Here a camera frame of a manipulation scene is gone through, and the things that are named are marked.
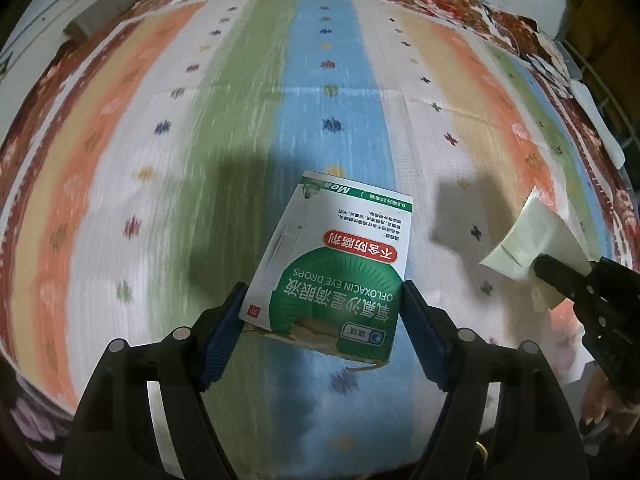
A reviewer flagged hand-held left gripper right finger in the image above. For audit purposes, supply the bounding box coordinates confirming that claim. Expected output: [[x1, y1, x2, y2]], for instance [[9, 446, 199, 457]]
[[402, 280, 591, 480]]

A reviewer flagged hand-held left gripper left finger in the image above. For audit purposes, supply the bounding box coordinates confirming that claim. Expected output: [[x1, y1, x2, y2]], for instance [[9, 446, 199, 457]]
[[60, 280, 248, 480]]

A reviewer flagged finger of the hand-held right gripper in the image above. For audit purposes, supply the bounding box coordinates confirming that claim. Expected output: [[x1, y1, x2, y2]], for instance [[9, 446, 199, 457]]
[[530, 254, 592, 306]]

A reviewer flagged pale yellow packet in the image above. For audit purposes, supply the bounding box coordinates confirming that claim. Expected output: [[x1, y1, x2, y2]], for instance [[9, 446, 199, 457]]
[[479, 186, 591, 313]]

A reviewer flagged green white medicine box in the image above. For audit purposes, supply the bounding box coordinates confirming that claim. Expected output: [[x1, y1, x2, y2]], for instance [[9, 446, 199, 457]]
[[239, 170, 416, 367]]

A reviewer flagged person's right hand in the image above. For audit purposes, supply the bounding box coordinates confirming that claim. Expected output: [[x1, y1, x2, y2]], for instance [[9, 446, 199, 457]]
[[580, 370, 640, 436]]

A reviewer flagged white cloth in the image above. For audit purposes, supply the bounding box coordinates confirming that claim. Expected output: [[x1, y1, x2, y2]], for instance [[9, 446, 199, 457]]
[[570, 80, 626, 168]]

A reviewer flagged striped pastel blanket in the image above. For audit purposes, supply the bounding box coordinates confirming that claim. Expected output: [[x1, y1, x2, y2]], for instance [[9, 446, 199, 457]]
[[0, 0, 621, 480]]

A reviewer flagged yellow cloth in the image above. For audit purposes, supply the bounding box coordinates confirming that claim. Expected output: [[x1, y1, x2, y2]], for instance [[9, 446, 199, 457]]
[[570, 0, 617, 36]]

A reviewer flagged grey cloth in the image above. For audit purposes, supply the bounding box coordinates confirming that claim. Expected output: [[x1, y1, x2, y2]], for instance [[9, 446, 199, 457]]
[[65, 0, 166, 41]]

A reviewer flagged white panel door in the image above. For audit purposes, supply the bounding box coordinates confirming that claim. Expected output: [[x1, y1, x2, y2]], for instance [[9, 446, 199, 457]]
[[0, 0, 106, 86]]

